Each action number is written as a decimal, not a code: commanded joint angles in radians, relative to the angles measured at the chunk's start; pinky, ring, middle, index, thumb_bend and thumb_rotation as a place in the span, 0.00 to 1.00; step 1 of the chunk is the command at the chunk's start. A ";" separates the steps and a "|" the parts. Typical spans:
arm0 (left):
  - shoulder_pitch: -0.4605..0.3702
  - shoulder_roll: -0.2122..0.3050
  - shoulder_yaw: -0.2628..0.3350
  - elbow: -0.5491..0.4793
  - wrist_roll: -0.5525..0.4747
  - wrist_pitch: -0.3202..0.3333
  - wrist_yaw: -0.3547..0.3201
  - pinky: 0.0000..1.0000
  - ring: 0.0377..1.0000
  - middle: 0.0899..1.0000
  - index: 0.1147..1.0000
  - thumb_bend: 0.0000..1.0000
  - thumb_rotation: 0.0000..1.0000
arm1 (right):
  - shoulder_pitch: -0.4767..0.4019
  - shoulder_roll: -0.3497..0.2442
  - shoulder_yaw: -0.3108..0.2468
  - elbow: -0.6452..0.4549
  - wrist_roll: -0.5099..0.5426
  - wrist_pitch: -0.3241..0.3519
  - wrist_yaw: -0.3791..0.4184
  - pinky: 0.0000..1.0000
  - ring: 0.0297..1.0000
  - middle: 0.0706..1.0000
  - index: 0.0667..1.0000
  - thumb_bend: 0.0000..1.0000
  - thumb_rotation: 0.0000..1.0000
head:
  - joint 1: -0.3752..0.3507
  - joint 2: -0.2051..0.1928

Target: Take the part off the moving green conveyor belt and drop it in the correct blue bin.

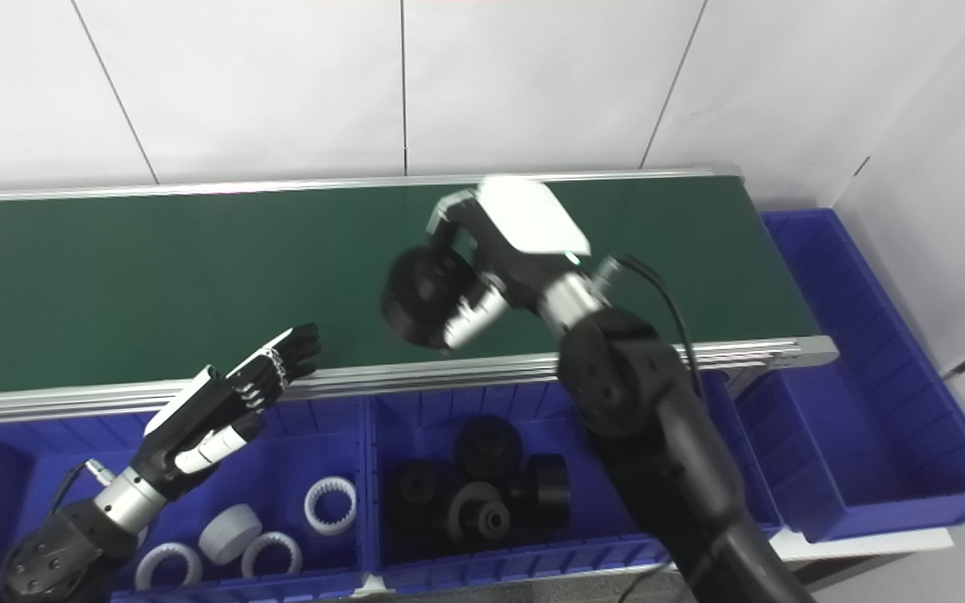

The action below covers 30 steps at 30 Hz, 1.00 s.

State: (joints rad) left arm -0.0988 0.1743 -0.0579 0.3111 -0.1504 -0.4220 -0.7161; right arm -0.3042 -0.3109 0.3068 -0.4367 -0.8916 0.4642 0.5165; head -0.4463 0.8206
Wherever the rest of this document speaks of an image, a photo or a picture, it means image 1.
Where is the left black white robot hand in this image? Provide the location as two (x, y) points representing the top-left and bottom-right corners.
(132, 322), (323, 501)

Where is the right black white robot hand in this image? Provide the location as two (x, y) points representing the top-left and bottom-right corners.
(425, 176), (594, 353)

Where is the black flanged hub part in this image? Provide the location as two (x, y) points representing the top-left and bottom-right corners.
(457, 415), (524, 480)
(379, 246), (485, 352)
(388, 458), (452, 530)
(446, 481), (512, 551)
(510, 453), (572, 529)

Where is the white cylinder part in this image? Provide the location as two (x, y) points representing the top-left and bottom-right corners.
(197, 503), (265, 564)

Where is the green conveyor belt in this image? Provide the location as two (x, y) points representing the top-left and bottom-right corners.
(0, 166), (840, 425)

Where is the blue bin holding black parts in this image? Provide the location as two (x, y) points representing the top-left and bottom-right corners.
(364, 372), (786, 596)

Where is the aluminium conveyor support leg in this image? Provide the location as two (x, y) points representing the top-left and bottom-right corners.
(721, 367), (773, 403)

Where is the empty blue bin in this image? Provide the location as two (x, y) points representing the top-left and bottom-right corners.
(732, 207), (965, 544)

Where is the white platform board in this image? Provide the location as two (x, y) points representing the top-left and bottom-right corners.
(766, 525), (954, 564)

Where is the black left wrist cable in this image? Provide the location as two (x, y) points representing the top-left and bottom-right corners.
(50, 457), (116, 513)

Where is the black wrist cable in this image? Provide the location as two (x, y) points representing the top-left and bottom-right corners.
(50, 457), (116, 513)
(596, 255), (706, 405)

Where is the white toothed ring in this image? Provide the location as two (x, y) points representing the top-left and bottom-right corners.
(239, 531), (304, 580)
(134, 542), (204, 592)
(304, 475), (359, 538)

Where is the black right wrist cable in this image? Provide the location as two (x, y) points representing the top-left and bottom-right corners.
(596, 255), (706, 405)

